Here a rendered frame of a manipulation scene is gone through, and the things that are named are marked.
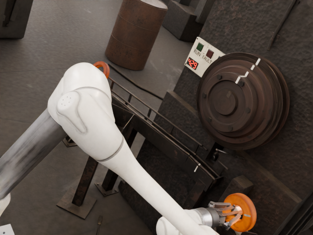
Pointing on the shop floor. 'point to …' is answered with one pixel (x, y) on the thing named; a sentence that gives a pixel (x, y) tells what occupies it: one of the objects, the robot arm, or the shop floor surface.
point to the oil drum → (135, 32)
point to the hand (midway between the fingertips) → (240, 209)
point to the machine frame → (267, 209)
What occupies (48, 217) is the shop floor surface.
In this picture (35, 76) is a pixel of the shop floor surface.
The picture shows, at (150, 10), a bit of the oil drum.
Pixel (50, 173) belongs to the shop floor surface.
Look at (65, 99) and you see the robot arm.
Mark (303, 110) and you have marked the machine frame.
